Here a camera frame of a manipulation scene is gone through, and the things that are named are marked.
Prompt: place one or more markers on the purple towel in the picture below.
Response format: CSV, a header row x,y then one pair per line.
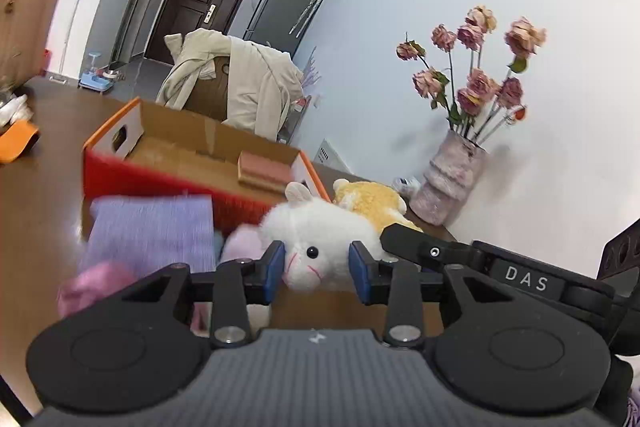
x,y
150,232

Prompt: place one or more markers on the grey refrigerator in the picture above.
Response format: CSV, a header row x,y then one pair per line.
x,y
285,12

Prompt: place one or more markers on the white plush toy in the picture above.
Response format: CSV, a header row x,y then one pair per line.
x,y
320,227

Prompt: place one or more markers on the orange box lid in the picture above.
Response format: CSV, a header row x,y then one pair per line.
x,y
17,142

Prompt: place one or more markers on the pink textured vase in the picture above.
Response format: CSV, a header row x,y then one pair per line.
x,y
447,177

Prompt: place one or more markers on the pink fuzzy ball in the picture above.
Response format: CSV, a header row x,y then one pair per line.
x,y
95,287

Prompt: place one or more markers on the dark brown door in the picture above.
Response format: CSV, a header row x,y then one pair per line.
x,y
195,17

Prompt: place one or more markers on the wooden chair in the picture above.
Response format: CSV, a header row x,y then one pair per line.
x,y
210,94

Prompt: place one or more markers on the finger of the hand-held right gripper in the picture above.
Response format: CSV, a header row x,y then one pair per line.
x,y
415,244

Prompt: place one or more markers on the dried lavender bunch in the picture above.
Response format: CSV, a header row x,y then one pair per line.
x,y
310,72

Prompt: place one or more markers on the orange cardboard box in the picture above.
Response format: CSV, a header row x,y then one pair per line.
x,y
170,147

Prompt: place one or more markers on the white crumpled item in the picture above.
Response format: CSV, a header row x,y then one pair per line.
x,y
12,109

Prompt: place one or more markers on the yellow plush toy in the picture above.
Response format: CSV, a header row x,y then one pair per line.
x,y
372,202

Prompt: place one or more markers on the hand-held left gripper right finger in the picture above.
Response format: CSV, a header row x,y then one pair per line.
x,y
358,267

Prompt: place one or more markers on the white mop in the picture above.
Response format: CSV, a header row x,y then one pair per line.
x,y
67,37

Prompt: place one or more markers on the pink sponge pad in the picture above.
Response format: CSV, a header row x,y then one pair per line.
x,y
262,167

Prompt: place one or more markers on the pink suitcase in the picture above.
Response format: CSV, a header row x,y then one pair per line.
x,y
22,27

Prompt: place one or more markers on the dried pink rose bouquet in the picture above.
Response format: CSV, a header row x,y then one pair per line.
x,y
475,82

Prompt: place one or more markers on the beige coat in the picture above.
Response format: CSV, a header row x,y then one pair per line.
x,y
250,82

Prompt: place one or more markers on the light pink plush toy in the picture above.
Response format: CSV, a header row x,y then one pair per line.
x,y
242,242

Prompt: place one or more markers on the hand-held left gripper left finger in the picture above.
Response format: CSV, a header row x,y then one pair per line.
x,y
276,264

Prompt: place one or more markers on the small white figurine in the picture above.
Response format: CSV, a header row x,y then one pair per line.
x,y
406,187

